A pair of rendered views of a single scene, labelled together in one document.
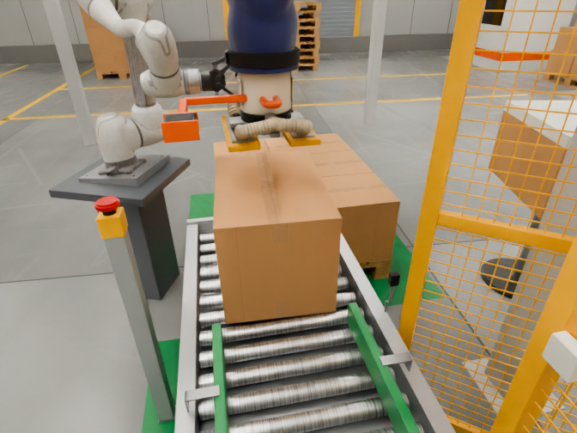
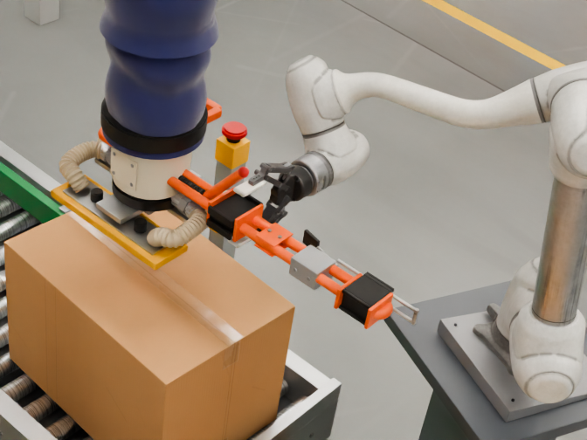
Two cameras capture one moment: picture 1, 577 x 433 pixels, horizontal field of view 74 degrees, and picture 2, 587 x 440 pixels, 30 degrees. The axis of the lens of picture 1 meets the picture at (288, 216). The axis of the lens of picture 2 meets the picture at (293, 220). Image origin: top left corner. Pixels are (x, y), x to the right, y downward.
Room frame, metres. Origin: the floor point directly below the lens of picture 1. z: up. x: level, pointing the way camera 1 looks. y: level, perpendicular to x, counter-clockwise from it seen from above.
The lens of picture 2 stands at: (2.94, -1.04, 2.69)
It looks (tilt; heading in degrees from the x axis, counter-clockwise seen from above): 38 degrees down; 137
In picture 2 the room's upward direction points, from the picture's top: 9 degrees clockwise
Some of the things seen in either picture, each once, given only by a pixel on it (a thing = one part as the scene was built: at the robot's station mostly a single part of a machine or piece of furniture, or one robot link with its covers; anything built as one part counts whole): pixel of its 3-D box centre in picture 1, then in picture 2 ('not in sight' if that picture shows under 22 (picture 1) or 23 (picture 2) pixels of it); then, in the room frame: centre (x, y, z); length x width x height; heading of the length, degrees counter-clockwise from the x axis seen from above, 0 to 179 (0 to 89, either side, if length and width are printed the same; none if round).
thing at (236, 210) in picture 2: not in sight; (234, 214); (1.54, 0.12, 1.27); 0.10 x 0.08 x 0.06; 102
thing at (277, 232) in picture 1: (270, 227); (144, 333); (1.30, 0.07, 0.75); 0.60 x 0.40 x 0.40; 8
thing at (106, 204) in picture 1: (107, 206); (234, 133); (1.00, 0.53, 1.02); 0.07 x 0.07 x 0.04
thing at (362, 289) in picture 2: not in sight; (363, 300); (1.88, 0.18, 1.27); 0.08 x 0.07 x 0.05; 12
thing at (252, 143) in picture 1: (239, 126); not in sight; (1.27, 0.16, 1.17); 0.34 x 0.10 x 0.05; 12
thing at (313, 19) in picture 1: (291, 35); not in sight; (9.44, -0.13, 0.65); 1.29 x 1.10 x 1.30; 7
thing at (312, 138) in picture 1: (294, 122); (118, 215); (1.31, -0.02, 1.17); 0.34 x 0.10 x 0.05; 12
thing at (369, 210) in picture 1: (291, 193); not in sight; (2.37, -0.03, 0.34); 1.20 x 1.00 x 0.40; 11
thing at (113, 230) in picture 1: (143, 332); (218, 276); (1.00, 0.53, 0.50); 0.07 x 0.07 x 1.00; 11
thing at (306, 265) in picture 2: not in sight; (312, 267); (1.75, 0.16, 1.26); 0.07 x 0.07 x 0.04; 12
